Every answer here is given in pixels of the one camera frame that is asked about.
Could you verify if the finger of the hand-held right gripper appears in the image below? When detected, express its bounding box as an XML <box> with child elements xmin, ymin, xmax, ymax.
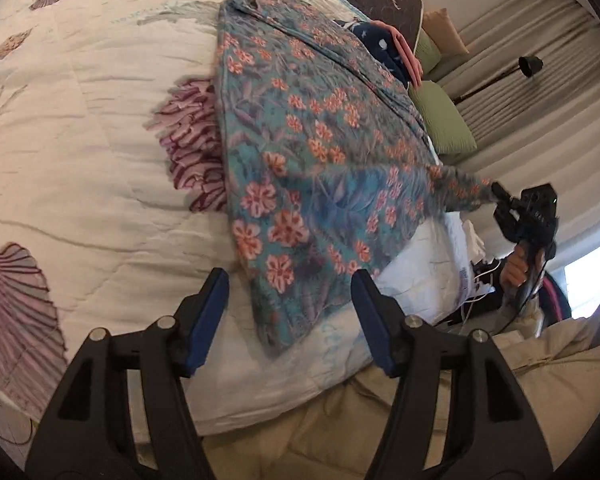
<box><xmin>494</xmin><ymin>205</ymin><xmax>520</xmax><ymax>243</ymax></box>
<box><xmin>490</xmin><ymin>182</ymin><xmax>518</xmax><ymax>208</ymax></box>

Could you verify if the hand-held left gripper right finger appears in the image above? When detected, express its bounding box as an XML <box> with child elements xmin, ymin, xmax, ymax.
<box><xmin>351</xmin><ymin>268</ymin><xmax>561</xmax><ymax>480</ymax></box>

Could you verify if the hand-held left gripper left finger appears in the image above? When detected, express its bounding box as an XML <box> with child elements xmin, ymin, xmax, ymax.
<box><xmin>24</xmin><ymin>267</ymin><xmax>230</xmax><ymax>480</ymax></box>

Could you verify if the teal floral garment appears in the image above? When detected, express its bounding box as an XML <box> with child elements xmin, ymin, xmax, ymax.
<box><xmin>215</xmin><ymin>0</ymin><xmax>501</xmax><ymax>359</ymax></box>

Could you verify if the person's right forearm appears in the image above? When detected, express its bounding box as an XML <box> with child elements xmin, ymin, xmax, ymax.
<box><xmin>496</xmin><ymin>287</ymin><xmax>552</xmax><ymax>337</ymax></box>

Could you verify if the person's right hand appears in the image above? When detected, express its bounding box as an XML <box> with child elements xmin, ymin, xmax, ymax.
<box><xmin>501</xmin><ymin>246</ymin><xmax>537</xmax><ymax>292</ymax></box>

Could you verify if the large green pillow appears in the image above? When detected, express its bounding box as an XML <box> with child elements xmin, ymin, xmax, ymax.
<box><xmin>408</xmin><ymin>81</ymin><xmax>478</xmax><ymax>156</ymax></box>

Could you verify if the black floor lamp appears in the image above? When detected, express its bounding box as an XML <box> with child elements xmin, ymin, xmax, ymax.
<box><xmin>454</xmin><ymin>55</ymin><xmax>545</xmax><ymax>104</ymax></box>

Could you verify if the small green pillow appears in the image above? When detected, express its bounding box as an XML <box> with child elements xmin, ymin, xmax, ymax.
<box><xmin>414</xmin><ymin>30</ymin><xmax>442</xmax><ymax>74</ymax></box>

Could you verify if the pink folded cloth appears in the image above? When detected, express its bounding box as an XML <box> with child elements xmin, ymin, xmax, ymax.
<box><xmin>375</xmin><ymin>22</ymin><xmax>424</xmax><ymax>87</ymax></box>

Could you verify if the beige pleated curtain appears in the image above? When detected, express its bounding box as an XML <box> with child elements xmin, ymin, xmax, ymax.
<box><xmin>430</xmin><ymin>0</ymin><xmax>600</xmax><ymax>241</ymax></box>

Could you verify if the peach pillow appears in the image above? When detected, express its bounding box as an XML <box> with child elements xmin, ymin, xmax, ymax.
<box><xmin>422</xmin><ymin>8</ymin><xmax>470</xmax><ymax>56</ymax></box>

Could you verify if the navy folded cloth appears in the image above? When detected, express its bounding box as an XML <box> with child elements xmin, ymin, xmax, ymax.
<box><xmin>335</xmin><ymin>19</ymin><xmax>411</xmax><ymax>86</ymax></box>

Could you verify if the white shell-print blanket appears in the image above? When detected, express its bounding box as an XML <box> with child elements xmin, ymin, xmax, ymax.
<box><xmin>0</xmin><ymin>0</ymin><xmax>481</xmax><ymax>437</ymax></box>

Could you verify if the white cable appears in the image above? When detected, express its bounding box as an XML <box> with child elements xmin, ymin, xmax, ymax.
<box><xmin>457</xmin><ymin>260</ymin><xmax>507</xmax><ymax>327</ymax></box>

